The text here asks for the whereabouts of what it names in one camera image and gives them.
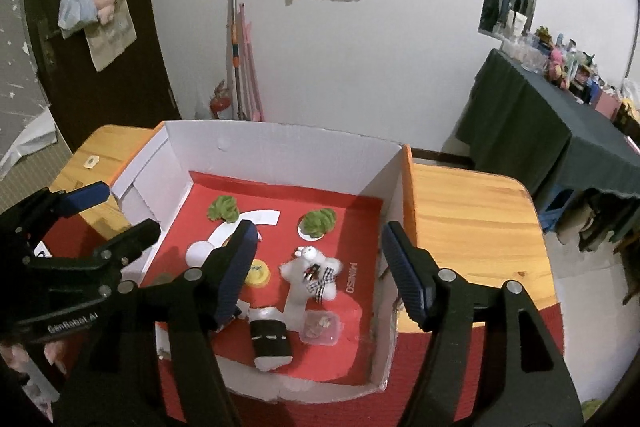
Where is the green plush hair clip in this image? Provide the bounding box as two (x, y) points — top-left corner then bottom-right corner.
(207, 194), (241, 224)
(299, 207), (337, 238)

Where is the black and white bottle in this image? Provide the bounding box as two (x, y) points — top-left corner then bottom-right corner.
(248, 306), (293, 370)

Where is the person's left hand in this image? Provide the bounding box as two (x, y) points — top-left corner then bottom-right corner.
(0, 339), (68, 380)

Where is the yellow round cap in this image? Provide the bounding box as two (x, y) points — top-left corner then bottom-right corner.
(245, 257), (271, 288)

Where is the door handle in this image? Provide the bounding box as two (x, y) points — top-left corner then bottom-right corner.
(37, 19), (58, 68)

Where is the clutter of bottles and toys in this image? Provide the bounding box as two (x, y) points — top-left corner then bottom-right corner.
(500, 24), (640, 138)

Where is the white alpaca plush checkered bow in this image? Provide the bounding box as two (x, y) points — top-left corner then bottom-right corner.
(277, 246), (343, 303)

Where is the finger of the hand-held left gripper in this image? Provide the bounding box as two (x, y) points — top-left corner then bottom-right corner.
(0, 183), (110, 268)
(22, 219), (162, 280)

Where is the translucent plastic bag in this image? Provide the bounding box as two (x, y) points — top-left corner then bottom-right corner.
(57, 0), (98, 32)

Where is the white round tin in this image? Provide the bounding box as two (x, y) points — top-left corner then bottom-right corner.
(186, 241), (213, 265)

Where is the red knitted mat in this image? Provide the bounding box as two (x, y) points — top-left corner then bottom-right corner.
(30, 217), (566, 427)

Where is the mop pole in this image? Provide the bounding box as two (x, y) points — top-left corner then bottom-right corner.
(227, 0), (246, 120)

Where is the small red object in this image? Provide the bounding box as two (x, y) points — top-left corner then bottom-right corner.
(209, 79), (232, 120)

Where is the orange cardboard box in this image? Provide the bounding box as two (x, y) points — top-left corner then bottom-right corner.
(111, 119), (416, 403)

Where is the pink folded rack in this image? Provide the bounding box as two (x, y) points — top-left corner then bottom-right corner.
(237, 4), (266, 122)

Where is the blue plastic crate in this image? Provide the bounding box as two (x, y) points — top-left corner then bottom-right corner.
(540, 189), (576, 230)

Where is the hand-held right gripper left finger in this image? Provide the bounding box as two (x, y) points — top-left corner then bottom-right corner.
(52, 219), (258, 427)

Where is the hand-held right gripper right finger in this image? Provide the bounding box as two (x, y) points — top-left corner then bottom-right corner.
(382, 221), (583, 427)

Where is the dark wooden door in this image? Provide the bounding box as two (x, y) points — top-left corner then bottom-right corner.
(22, 0), (181, 152)

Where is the clear plastic box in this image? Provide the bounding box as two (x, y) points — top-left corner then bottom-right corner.
(301, 311), (342, 347)

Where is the red paper sheet white print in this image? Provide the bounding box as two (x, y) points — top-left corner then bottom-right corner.
(145, 171), (383, 383)

